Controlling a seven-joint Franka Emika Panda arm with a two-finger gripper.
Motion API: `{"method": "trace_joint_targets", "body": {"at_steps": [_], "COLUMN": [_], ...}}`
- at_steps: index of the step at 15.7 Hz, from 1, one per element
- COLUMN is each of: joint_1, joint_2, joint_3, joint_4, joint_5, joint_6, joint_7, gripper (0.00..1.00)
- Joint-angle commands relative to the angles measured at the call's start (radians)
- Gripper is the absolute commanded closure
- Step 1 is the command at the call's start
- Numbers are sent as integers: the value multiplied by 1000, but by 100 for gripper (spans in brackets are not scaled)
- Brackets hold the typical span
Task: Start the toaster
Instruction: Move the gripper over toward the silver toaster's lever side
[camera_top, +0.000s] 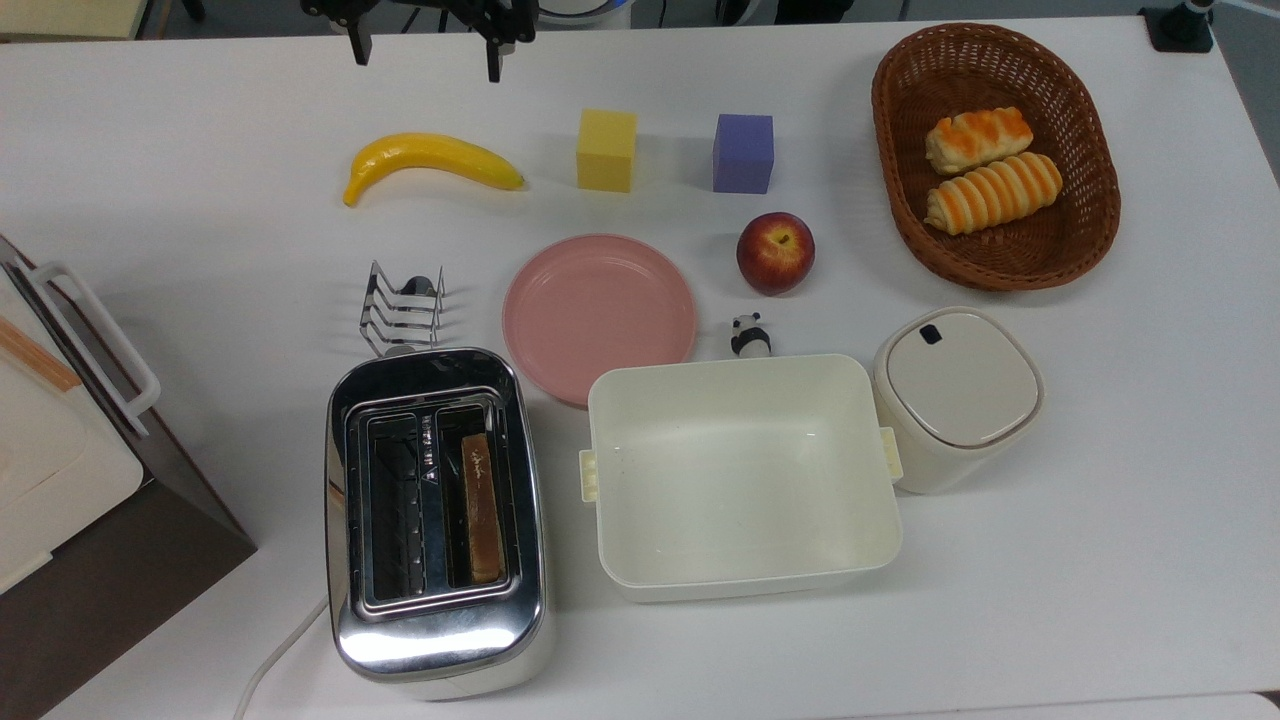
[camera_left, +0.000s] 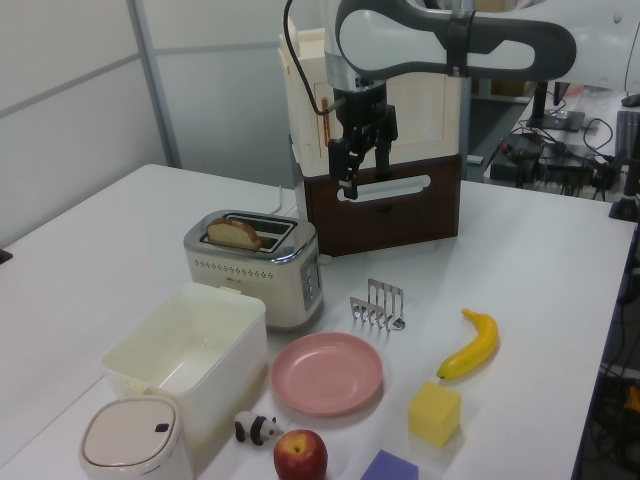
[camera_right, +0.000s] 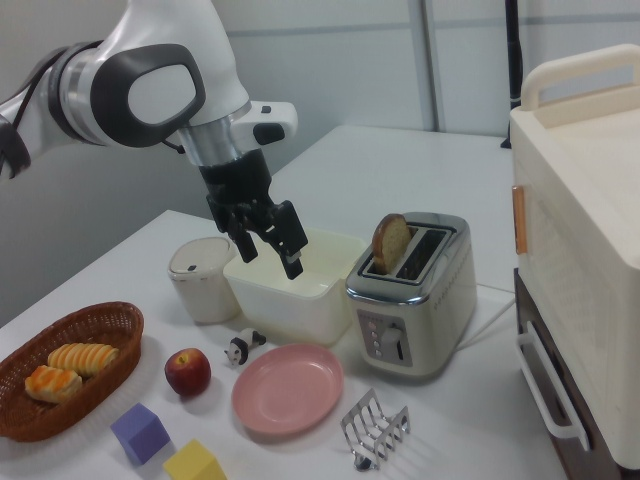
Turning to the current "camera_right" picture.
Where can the white plastic storage box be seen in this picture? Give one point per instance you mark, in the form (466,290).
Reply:
(290,310)

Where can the toasted bread slice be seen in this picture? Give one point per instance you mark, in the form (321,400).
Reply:
(390,240)

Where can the metal toast rack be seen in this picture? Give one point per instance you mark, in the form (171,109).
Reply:
(402,422)

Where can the pink plate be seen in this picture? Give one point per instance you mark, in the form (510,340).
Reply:
(287,390)

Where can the small white lidded bin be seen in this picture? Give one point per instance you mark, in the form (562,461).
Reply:
(200,295)

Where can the panda figurine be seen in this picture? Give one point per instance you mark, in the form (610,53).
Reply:
(240,347)

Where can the brown wooden drawer base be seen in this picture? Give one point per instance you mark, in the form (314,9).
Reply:
(522,300)

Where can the black pole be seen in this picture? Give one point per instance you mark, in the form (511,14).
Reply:
(515,60)

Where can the cream plastic cabinet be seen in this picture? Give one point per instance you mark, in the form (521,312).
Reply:
(575,225)

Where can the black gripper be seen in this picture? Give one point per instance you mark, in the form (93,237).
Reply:
(240,190)

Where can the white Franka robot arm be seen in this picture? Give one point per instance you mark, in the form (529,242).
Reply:
(165,30)

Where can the brown wicker basket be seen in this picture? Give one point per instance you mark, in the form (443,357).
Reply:
(120,360)

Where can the yellow foam cube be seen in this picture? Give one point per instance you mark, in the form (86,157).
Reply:
(192,465)

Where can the cream and chrome toaster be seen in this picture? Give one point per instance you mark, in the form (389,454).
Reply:
(440,310)

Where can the purple foam cube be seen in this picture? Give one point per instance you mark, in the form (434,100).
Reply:
(142,440)

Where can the red apple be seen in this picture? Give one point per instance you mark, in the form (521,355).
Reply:
(187,372)

